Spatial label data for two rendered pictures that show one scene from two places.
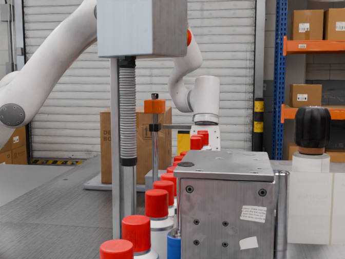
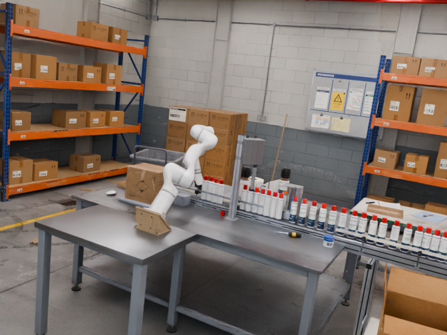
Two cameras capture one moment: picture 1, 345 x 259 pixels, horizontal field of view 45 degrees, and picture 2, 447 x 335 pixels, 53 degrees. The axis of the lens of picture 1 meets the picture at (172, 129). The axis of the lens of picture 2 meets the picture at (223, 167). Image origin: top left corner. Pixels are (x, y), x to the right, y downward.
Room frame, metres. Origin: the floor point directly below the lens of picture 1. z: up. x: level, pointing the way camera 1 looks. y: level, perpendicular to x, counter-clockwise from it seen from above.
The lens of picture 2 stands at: (0.01, 3.38, 1.88)
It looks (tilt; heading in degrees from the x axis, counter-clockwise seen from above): 11 degrees down; 288
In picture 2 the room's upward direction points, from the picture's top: 7 degrees clockwise
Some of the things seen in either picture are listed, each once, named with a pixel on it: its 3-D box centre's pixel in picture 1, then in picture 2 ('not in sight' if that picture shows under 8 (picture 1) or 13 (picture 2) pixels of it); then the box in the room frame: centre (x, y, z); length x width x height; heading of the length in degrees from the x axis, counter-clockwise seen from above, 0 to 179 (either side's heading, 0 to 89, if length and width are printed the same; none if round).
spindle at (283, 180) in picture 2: not in sight; (284, 183); (0.67, -0.60, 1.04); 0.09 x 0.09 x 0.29
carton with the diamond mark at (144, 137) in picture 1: (138, 142); (149, 183); (1.65, 0.13, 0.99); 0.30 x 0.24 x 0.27; 175
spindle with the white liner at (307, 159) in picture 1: (310, 168); (244, 183); (0.97, -0.33, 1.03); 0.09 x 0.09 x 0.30
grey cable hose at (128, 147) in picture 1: (128, 111); (253, 177); (0.80, 0.09, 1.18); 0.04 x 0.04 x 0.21
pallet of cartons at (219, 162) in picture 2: not in sight; (205, 150); (2.58, -3.64, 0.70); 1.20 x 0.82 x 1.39; 177
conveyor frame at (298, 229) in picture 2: not in sight; (235, 210); (0.94, -0.04, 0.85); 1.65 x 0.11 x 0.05; 170
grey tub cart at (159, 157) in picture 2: not in sight; (157, 177); (2.66, -2.08, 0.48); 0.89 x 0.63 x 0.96; 100
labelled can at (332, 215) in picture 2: not in sight; (332, 219); (0.16, 0.09, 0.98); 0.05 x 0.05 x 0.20
